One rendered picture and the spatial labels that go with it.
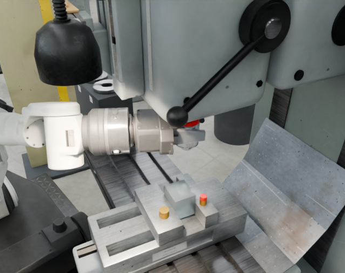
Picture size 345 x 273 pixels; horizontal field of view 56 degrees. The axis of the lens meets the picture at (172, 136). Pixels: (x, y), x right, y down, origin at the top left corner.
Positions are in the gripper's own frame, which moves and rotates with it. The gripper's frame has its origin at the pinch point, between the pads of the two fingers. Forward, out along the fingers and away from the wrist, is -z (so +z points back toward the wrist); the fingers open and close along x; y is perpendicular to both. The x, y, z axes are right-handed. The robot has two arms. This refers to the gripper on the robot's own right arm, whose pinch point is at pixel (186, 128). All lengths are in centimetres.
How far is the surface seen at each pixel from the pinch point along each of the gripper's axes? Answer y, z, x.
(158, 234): 20.7, 6.2, -7.6
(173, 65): -17.3, 4.0, -11.6
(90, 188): 125, 47, 123
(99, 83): 12, 22, 49
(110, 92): 12.8, 18.1, 43.4
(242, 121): 99, -71, 164
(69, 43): -22.5, 15.6, -18.2
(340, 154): 12.3, -37.6, 4.8
